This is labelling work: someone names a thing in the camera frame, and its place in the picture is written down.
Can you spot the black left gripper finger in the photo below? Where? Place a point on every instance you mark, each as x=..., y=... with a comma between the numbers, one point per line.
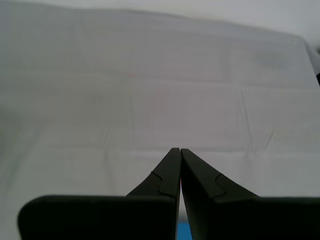
x=100, y=217
x=237, y=217

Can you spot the blue rectangular block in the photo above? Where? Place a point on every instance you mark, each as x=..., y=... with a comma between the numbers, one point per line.
x=183, y=231

